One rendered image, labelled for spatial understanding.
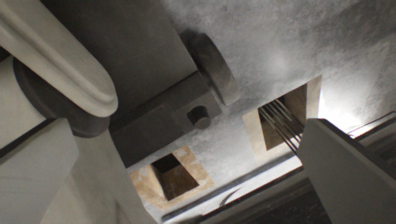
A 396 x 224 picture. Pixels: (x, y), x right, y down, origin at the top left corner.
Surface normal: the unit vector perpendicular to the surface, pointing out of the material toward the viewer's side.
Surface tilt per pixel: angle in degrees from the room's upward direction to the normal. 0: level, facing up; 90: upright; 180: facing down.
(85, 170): 90
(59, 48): 90
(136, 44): 0
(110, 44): 0
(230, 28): 0
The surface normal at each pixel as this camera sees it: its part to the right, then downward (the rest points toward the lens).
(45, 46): 0.82, 0.07
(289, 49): 0.30, 0.62
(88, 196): 0.86, -0.51
